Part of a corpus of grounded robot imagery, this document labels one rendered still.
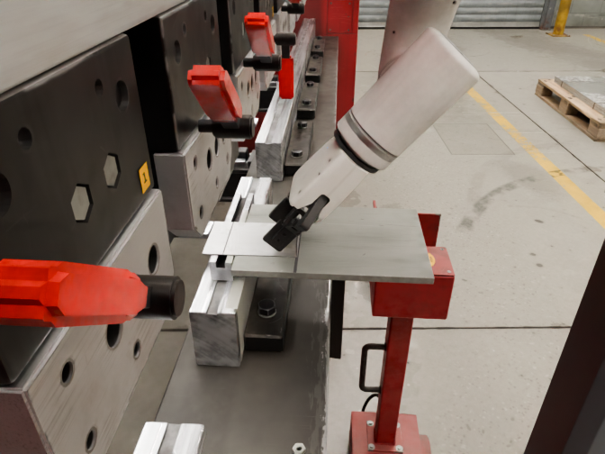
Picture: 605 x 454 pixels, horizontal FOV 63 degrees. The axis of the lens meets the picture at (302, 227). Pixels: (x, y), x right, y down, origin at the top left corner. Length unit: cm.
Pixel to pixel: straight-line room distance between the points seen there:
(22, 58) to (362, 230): 60
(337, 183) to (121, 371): 40
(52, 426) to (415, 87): 48
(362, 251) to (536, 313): 168
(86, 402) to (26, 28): 15
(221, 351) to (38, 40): 53
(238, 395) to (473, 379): 137
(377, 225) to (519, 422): 123
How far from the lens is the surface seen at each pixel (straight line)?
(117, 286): 16
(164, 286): 21
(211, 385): 69
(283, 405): 66
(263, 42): 52
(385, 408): 144
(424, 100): 59
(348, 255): 68
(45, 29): 22
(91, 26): 25
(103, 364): 25
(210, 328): 66
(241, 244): 70
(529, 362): 208
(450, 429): 179
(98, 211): 24
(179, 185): 36
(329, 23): 280
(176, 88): 35
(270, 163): 114
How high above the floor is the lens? 139
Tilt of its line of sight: 31 degrees down
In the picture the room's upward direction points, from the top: straight up
